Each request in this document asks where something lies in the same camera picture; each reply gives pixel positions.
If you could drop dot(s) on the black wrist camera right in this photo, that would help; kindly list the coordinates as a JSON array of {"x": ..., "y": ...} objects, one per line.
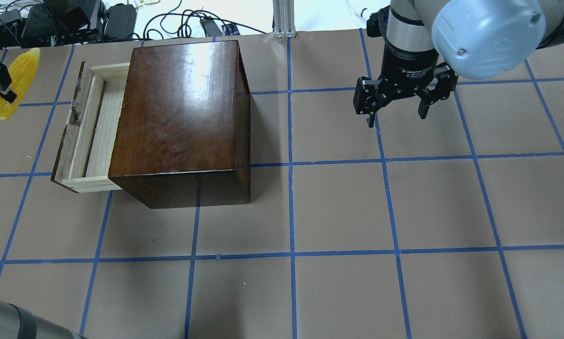
[{"x": 377, "y": 23}]

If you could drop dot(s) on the black power adapter top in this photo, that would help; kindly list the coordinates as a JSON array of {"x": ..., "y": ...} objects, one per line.
[{"x": 121, "y": 19}]

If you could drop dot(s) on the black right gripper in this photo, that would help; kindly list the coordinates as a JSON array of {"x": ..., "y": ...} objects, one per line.
[{"x": 408, "y": 66}]

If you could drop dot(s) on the yellow corn cob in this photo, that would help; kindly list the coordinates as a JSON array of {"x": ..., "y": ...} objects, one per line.
[{"x": 22, "y": 72}]

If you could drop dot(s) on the aluminium frame post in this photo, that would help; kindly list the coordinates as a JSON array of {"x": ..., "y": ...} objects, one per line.
[{"x": 284, "y": 19}]

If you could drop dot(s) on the dark wooden drawer box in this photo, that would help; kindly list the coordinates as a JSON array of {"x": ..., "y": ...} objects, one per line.
[{"x": 171, "y": 127}]

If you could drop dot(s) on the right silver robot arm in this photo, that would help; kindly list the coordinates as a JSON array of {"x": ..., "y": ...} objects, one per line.
[{"x": 429, "y": 44}]

